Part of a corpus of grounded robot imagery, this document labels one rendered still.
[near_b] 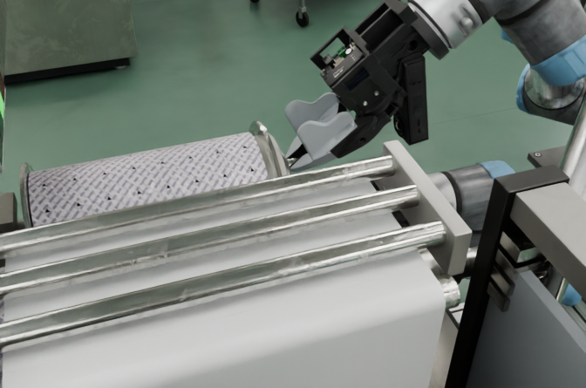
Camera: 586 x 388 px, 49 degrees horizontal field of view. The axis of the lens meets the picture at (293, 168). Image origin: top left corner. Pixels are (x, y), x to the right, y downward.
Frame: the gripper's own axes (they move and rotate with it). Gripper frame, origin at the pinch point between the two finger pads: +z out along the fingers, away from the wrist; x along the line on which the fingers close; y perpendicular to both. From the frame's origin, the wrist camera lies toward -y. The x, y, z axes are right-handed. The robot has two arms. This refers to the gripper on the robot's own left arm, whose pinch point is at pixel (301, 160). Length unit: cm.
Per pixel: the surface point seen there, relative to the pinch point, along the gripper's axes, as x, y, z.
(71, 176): 0.3, 18.8, 16.3
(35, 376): 33.7, 29.0, 9.2
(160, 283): 29.5, 24.6, 3.9
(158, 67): -268, -104, 74
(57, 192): 2.1, 19.5, 17.6
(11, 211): 1.1, 21.1, 22.6
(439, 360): 6.4, -41.5, 8.5
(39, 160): -198, -63, 123
